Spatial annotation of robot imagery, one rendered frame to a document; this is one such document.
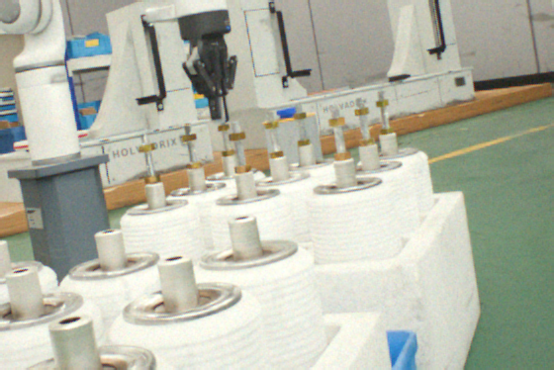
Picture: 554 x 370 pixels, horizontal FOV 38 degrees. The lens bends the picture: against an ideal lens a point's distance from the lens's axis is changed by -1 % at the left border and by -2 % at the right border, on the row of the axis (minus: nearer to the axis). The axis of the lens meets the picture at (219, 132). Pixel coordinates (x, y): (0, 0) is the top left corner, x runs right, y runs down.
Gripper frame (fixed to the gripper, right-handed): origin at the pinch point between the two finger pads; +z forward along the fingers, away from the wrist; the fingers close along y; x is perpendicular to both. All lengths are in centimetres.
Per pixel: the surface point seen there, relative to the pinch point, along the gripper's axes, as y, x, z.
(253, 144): 229, 114, 26
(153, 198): -24.4, -2.9, 8.4
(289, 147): 14.2, -3.5, 8.2
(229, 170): -1.0, -0.4, 8.9
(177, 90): 189, 125, -4
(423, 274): -25.1, -34.1, 18.7
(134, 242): -28.0, -1.5, 12.8
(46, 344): -66, -22, 11
